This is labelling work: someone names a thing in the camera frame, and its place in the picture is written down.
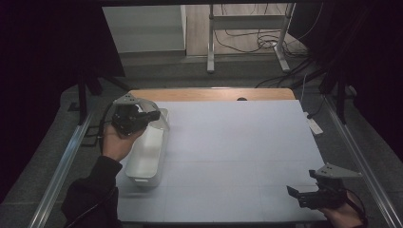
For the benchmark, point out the wooden table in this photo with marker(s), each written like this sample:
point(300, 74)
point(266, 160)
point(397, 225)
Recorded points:
point(209, 94)

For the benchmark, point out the person's right hand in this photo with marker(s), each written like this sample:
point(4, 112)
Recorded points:
point(342, 217)

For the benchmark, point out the white power strip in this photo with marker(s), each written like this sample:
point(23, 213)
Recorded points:
point(313, 124)

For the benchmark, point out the black stand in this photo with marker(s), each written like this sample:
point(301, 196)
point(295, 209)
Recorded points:
point(83, 95)
point(340, 101)

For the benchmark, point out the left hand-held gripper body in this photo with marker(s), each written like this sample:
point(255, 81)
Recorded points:
point(128, 118)

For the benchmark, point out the white metal desk frame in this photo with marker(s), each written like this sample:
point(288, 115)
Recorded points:
point(210, 47)

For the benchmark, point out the white plastic storage box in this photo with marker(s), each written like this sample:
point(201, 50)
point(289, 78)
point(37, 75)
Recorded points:
point(149, 158)

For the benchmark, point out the person's left hand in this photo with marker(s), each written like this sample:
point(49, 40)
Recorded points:
point(115, 144)

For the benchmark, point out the dark curtain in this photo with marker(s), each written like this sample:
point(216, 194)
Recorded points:
point(38, 79)
point(374, 63)

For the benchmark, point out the white table mat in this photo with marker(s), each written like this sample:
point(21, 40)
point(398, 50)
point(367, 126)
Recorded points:
point(228, 152)

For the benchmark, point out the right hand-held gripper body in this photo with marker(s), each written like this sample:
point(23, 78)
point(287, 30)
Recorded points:
point(326, 193)

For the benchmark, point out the aluminium rail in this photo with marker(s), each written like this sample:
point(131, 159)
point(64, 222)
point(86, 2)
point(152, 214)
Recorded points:
point(60, 174)
point(364, 164)

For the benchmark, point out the white cabinet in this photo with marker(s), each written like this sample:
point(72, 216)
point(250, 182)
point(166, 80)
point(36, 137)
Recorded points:
point(142, 28)

